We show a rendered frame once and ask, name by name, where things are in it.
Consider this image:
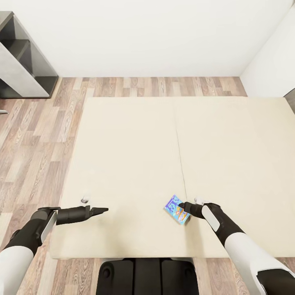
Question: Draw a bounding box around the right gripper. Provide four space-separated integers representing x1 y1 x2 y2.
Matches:
179 202 200 218

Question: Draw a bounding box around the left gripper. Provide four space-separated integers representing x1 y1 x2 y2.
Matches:
68 205 109 224

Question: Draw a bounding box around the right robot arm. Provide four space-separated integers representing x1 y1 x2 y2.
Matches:
179 196 295 295

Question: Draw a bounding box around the board game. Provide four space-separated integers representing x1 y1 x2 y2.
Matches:
164 195 190 225

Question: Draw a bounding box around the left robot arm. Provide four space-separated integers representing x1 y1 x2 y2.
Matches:
0 194 109 295

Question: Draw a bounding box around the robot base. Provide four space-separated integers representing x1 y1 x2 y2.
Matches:
96 257 199 295

